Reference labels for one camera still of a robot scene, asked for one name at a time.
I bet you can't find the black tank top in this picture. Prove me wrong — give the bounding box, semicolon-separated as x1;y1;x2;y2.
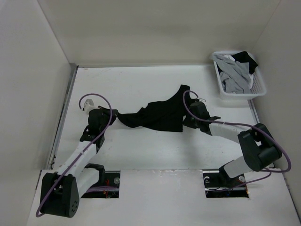
117;85;194;132

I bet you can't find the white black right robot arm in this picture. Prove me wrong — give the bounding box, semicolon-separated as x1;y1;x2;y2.
183;102;282;186

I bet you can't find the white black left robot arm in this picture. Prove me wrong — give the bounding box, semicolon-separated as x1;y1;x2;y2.
36;107;118;218

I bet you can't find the grey tank top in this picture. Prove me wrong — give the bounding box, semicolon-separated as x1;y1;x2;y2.
211;54;251;94

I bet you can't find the white garment in basket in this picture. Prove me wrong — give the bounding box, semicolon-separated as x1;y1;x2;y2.
224;55;236;61

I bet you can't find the white plastic laundry basket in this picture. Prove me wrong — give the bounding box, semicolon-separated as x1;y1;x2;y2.
210;51;267;100

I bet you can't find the black garment in basket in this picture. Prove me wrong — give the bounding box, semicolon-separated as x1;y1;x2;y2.
232;51;258;74

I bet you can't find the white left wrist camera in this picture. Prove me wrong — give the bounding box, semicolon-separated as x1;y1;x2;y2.
82;99;96;114

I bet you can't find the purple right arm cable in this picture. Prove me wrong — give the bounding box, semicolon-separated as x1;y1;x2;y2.
182;90;292;189

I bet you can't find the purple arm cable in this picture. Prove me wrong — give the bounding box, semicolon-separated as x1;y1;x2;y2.
35;93;118;218
182;90;292;189

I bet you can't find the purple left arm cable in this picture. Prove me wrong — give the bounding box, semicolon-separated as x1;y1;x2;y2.
35;93;118;218

